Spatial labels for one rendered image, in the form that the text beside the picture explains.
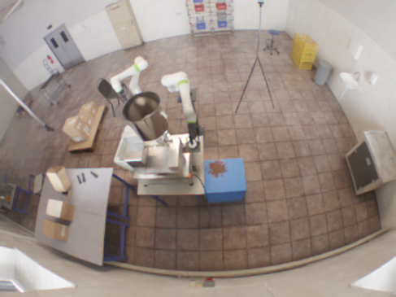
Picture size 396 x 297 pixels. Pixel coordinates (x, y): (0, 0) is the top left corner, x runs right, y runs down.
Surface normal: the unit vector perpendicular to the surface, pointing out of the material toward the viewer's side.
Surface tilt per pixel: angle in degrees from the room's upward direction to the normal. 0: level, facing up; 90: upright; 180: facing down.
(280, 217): 0
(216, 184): 0
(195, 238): 0
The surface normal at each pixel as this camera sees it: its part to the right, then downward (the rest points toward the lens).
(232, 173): -0.14, -0.49
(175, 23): 0.00, 0.87
